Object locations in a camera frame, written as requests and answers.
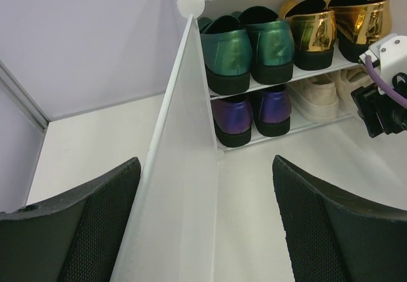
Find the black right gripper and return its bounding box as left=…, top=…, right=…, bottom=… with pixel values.
left=351, top=83, right=406, bottom=138

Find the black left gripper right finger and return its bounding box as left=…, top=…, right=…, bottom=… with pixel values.
left=272, top=155, right=406, bottom=281

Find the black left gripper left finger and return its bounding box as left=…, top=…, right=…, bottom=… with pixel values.
left=1, top=157, right=141, bottom=281

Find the beige sneaker front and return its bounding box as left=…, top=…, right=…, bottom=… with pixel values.
left=328, top=67, right=373, bottom=118

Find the beige sneaker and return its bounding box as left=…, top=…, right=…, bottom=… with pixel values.
left=328, top=67, right=373, bottom=118
left=287, top=74, right=339, bottom=123

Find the gold pointed shoe front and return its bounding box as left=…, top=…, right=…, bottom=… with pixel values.
left=324, top=0, right=392, bottom=63

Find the gold pointed shoe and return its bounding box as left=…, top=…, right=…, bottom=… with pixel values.
left=324, top=0, right=392, bottom=63
left=279, top=0, right=336, bottom=71

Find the white cabinet door panel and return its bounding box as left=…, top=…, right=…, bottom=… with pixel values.
left=111, top=17, right=218, bottom=281

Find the purple loafer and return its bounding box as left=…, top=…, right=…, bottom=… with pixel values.
left=249, top=85, right=291, bottom=137
left=210, top=94, right=253, bottom=148

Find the green loafer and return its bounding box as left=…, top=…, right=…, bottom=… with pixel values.
left=198, top=15, right=252, bottom=95
left=237, top=6, right=295, bottom=85

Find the white plastic shoe cabinet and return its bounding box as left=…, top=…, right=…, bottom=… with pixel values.
left=168, top=0, right=407, bottom=155

